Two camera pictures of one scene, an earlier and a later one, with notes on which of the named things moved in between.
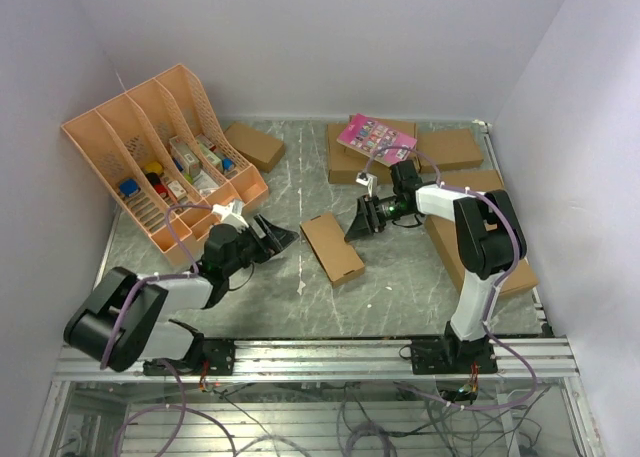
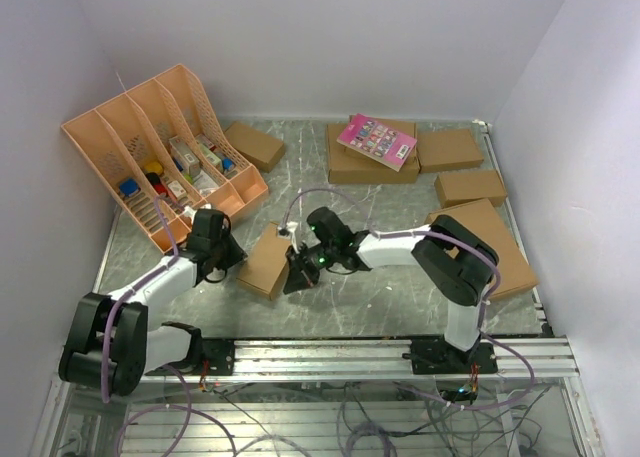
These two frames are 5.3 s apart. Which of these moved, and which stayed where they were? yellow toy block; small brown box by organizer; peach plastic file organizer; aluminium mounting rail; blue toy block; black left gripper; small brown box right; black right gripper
Moved: black right gripper; black left gripper
Stayed: aluminium mounting rail; small brown box by organizer; yellow toy block; peach plastic file organizer; blue toy block; small brown box right
